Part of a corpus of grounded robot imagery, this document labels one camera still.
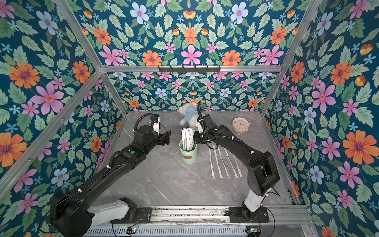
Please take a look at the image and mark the green metal straw cup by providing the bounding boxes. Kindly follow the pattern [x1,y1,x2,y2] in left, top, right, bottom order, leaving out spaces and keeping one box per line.
[179,140,198,164]

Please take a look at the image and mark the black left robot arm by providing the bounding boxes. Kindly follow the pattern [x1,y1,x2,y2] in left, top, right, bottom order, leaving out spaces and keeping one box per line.
[49,125,171,237]

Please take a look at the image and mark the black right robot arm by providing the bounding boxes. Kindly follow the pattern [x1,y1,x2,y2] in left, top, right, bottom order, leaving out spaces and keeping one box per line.
[194,115,280,214]

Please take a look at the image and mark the bundle of wrapped straws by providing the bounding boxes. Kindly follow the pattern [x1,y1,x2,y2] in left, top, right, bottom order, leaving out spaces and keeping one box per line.
[182,128,194,152]

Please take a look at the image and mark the white teddy bear blue shirt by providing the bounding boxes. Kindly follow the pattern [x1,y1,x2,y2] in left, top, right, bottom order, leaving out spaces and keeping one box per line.
[178,103,199,128]

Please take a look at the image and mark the beige round alarm clock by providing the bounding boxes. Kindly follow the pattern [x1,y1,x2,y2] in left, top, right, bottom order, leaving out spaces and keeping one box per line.
[232,117,250,133]

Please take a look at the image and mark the black wall hook rail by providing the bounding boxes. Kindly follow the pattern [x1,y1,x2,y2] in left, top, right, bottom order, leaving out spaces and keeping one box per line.
[158,66,221,73]

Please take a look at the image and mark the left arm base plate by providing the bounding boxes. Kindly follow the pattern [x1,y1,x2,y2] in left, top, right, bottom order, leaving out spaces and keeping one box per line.
[112,207,153,224]

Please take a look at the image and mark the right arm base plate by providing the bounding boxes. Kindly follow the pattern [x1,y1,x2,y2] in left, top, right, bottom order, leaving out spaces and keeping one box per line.
[226,206,269,223]

